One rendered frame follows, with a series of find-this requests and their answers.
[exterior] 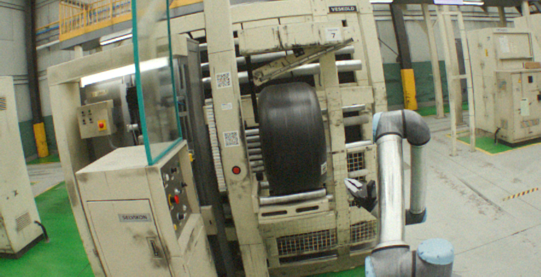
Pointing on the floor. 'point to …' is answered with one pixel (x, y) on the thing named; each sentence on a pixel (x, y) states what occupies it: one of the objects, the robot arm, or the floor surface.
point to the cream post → (232, 122)
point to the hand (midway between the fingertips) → (346, 180)
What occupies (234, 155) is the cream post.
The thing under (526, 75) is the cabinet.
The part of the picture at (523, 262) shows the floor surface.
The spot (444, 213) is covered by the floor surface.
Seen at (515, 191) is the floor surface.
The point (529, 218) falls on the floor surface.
